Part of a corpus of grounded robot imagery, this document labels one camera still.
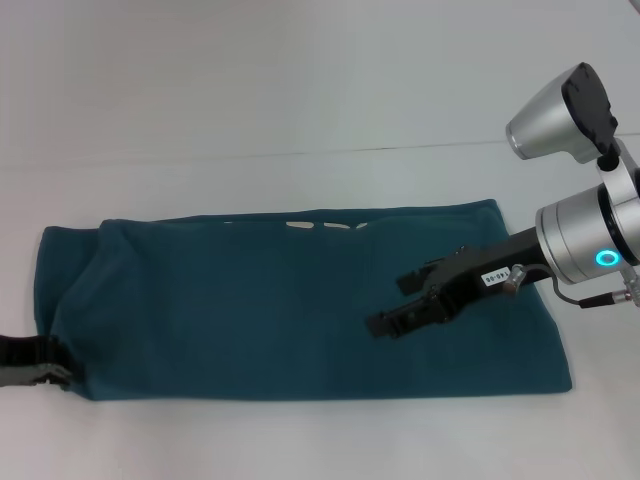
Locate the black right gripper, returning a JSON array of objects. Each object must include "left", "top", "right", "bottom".
[{"left": 366, "top": 226, "right": 547, "bottom": 342}]

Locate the right gripper cable with plug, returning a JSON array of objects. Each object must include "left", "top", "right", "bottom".
[{"left": 501, "top": 263, "right": 640, "bottom": 312}]

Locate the teal blue t-shirt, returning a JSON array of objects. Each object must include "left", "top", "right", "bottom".
[{"left": 37, "top": 198, "right": 573, "bottom": 404}]

